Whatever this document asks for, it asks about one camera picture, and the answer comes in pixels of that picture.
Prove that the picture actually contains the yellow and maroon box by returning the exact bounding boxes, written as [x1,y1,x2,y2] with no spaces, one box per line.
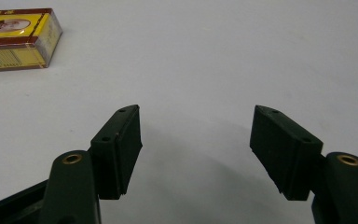
[0,7,63,74]

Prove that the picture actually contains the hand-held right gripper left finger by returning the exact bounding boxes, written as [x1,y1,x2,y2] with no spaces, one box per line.
[37,104,144,224]

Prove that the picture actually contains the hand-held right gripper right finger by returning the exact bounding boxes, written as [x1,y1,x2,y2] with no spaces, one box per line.
[249,105,358,224]

